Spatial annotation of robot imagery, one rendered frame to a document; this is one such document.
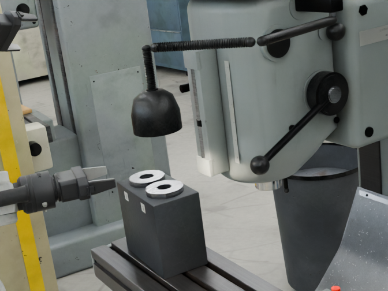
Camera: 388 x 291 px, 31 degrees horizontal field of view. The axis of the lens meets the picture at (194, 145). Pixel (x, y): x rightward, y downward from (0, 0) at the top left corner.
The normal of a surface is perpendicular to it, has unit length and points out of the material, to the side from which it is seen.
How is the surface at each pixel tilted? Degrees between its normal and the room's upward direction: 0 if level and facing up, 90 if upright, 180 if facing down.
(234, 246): 0
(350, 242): 63
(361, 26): 90
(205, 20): 90
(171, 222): 90
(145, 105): 72
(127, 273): 0
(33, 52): 90
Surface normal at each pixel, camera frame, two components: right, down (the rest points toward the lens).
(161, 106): 0.39, -0.08
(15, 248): 0.53, 0.19
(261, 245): -0.12, -0.95
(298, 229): -0.61, 0.37
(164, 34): -0.84, 0.25
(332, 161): -0.44, 0.26
